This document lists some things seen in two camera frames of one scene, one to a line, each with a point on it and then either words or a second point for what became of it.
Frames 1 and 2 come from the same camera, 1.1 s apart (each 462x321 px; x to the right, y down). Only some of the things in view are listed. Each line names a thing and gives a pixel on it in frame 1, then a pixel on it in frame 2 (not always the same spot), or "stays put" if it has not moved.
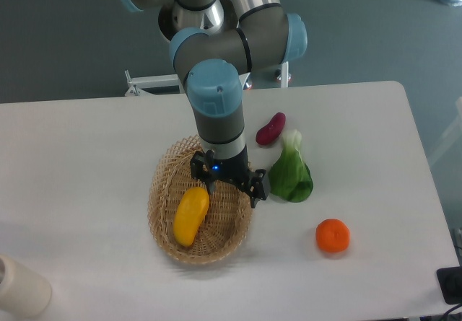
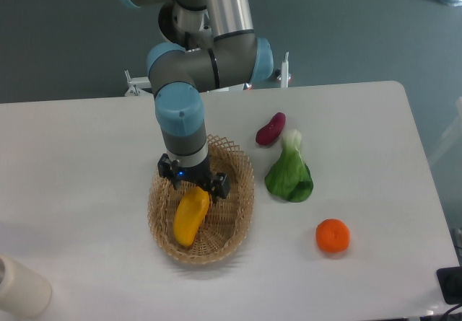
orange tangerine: [333, 235] stays put
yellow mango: [190, 210] stays put
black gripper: [236, 169] to [218, 185]
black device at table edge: [450, 283] stays put
